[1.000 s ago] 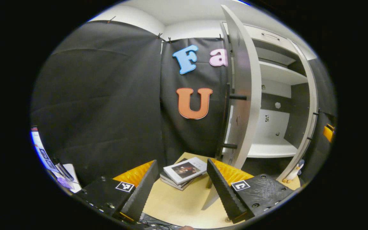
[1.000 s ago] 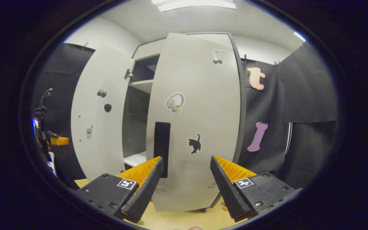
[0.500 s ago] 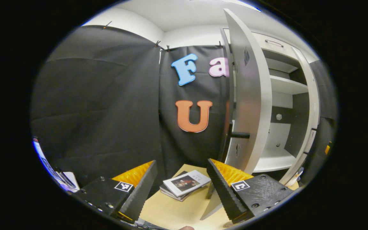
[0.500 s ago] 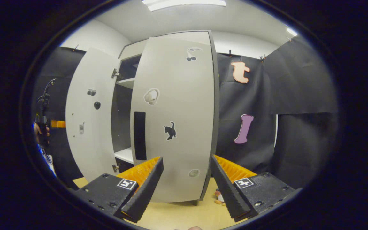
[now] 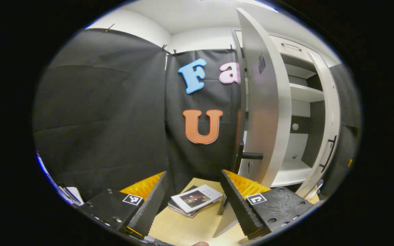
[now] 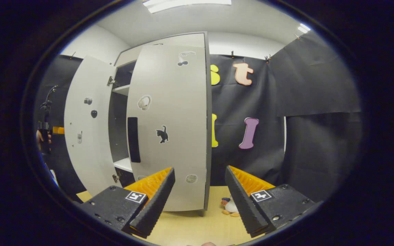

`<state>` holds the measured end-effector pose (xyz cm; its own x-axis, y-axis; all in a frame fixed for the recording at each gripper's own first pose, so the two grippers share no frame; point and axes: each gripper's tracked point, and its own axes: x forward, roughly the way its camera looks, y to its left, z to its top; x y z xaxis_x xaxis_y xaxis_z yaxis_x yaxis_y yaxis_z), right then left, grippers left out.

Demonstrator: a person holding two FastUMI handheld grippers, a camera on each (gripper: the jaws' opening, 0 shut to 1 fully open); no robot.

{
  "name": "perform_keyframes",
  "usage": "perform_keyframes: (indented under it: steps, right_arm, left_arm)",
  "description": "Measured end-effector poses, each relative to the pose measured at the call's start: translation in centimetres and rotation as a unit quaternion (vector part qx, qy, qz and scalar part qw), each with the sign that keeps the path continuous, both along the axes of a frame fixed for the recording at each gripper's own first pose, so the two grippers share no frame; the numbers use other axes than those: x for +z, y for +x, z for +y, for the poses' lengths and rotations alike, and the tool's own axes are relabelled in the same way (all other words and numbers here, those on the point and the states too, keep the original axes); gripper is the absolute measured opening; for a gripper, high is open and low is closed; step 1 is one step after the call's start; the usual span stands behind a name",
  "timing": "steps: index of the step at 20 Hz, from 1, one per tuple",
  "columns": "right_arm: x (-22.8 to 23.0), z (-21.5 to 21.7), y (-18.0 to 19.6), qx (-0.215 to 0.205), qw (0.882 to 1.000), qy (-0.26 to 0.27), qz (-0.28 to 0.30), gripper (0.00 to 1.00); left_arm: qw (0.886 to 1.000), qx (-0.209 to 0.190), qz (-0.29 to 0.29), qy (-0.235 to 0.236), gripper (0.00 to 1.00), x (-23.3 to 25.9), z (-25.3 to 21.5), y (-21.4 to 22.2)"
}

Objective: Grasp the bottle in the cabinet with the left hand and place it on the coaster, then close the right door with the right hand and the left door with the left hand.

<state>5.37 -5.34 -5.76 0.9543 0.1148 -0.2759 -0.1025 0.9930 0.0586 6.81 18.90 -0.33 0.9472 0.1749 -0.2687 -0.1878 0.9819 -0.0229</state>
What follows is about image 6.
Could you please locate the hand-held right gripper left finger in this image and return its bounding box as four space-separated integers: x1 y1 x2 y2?
79 167 176 239

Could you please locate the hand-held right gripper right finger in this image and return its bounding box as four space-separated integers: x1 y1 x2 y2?
225 165 317 238

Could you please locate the white cabinet door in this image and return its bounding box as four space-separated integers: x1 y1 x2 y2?
64 55 117 197
126 44 208 212

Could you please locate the white and grey cabinet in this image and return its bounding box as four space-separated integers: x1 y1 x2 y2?
107 32 213 216

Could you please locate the penguin plush toy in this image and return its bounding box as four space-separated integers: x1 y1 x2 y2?
220 197 240 217

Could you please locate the black stand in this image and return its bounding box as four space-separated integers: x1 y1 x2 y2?
40 85 59 113

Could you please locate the black backdrop cloth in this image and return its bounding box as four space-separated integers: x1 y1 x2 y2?
35 30 363 202

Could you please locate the large ceiling light panel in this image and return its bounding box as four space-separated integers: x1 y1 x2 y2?
142 0 232 14

